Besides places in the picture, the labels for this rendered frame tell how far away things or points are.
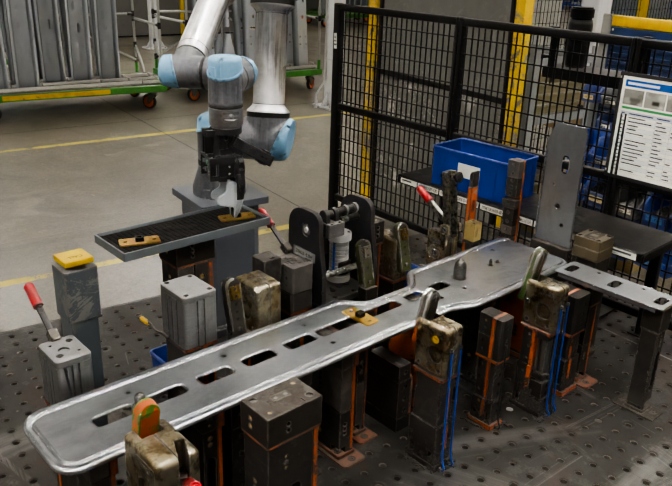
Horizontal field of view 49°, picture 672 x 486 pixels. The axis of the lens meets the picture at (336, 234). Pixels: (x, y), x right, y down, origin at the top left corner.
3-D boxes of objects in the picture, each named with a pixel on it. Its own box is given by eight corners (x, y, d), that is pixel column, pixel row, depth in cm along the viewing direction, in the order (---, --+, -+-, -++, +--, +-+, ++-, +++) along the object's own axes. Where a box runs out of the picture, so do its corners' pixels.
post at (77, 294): (84, 459, 160) (63, 275, 145) (69, 442, 166) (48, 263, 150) (116, 445, 165) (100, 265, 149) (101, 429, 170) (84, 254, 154)
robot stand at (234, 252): (177, 311, 226) (171, 187, 211) (237, 296, 237) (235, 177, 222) (206, 340, 210) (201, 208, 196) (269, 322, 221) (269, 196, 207)
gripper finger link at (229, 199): (215, 219, 169) (213, 180, 167) (240, 216, 172) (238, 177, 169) (219, 223, 167) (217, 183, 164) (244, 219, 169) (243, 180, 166)
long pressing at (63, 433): (69, 491, 110) (68, 483, 109) (14, 421, 125) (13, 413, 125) (573, 264, 197) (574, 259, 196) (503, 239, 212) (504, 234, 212)
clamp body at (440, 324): (434, 481, 158) (448, 338, 145) (393, 452, 166) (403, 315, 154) (461, 463, 164) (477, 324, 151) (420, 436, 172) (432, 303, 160)
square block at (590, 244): (579, 362, 206) (600, 242, 193) (554, 351, 211) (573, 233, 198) (594, 353, 211) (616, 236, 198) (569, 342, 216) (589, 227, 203)
